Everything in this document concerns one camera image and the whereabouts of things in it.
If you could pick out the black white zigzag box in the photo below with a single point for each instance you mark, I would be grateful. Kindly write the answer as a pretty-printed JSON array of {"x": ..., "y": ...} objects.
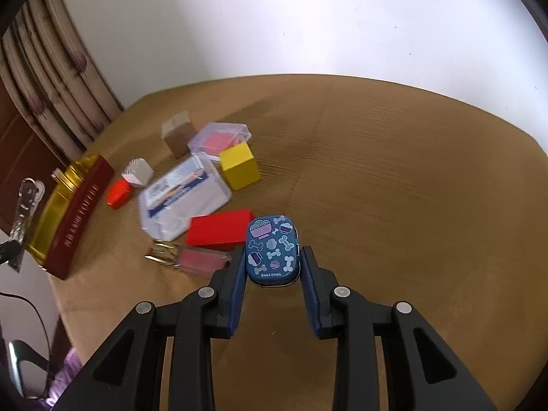
[{"x": 138, "y": 173}]

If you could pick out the red rectangular block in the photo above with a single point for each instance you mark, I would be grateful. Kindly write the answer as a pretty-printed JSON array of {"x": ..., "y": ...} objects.
[{"x": 219, "y": 231}]

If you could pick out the gold toffee tin box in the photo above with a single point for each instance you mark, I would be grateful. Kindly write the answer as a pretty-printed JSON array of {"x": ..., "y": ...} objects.
[{"x": 66, "y": 214}]

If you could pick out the beige patterned curtain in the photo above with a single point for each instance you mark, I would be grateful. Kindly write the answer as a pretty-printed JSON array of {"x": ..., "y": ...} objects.
[{"x": 51, "y": 78}]

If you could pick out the silver metal hole punch pliers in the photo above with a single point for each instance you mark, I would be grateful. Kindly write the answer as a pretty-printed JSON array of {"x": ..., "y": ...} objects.
[{"x": 30, "y": 195}]

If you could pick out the clear box with red item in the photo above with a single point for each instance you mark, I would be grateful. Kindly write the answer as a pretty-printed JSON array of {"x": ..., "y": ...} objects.
[{"x": 214, "y": 138}]

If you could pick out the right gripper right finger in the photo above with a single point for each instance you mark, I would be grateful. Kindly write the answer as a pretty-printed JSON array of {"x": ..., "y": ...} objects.
[{"x": 421, "y": 371}]

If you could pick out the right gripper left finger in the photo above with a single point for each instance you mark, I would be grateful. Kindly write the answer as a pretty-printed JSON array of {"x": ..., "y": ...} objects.
[{"x": 126, "y": 371}]

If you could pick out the blue patterned tin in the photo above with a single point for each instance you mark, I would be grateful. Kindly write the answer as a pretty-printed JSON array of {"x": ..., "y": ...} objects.
[{"x": 272, "y": 251}]

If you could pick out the beige cardboard cube box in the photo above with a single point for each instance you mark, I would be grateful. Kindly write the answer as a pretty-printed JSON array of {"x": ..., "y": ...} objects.
[{"x": 177, "y": 131}]

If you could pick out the gold and maroon lipstick box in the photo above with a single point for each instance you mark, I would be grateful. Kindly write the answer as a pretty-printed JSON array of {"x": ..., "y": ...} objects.
[{"x": 191, "y": 260}]

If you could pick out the yellow wooden block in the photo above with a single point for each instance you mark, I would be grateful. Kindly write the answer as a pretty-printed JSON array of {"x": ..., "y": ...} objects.
[{"x": 239, "y": 166}]

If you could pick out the clear plastic labelled box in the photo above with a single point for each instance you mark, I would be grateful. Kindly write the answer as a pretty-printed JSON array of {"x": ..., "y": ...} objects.
[{"x": 192, "y": 188}]

